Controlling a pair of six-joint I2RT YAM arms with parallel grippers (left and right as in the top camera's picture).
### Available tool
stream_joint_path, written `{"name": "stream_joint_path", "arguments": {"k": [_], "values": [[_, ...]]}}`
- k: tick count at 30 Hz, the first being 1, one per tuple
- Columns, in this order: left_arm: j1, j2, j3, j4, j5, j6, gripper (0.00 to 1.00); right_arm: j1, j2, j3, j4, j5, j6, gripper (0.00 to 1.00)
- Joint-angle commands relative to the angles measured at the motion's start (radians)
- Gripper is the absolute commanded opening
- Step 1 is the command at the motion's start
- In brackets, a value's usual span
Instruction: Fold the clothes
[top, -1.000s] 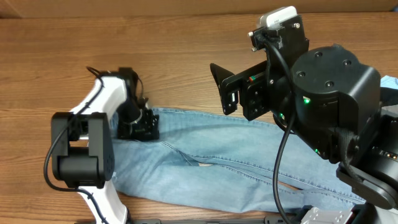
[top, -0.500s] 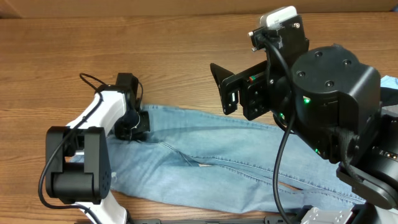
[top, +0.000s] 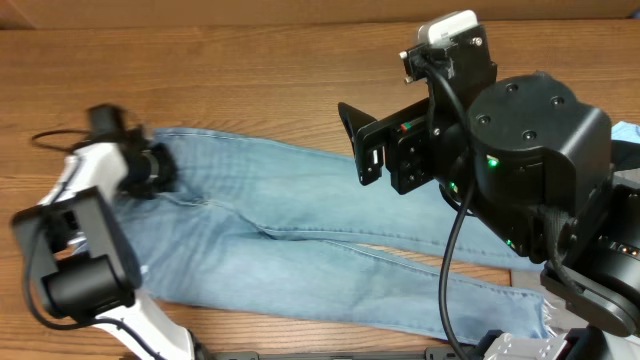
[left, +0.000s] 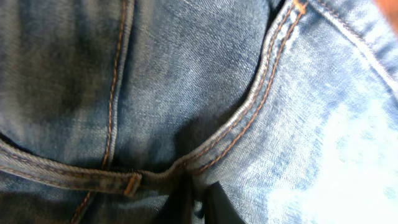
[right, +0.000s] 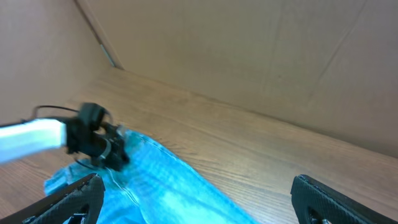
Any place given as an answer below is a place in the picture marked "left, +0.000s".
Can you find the light blue denim jeans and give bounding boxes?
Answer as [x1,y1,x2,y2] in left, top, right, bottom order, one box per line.
[1,0,397,223]

